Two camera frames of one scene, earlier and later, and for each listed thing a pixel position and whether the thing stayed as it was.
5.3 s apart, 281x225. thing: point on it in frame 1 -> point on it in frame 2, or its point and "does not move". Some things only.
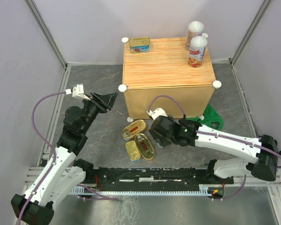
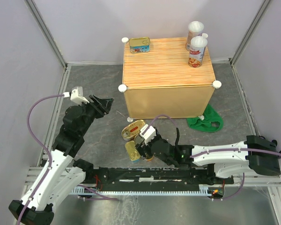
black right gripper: x=156 y=136 -> x=143 y=148
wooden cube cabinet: x=164 y=71 does not move
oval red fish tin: x=129 y=131 does not move
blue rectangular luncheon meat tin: x=139 y=45 does not move
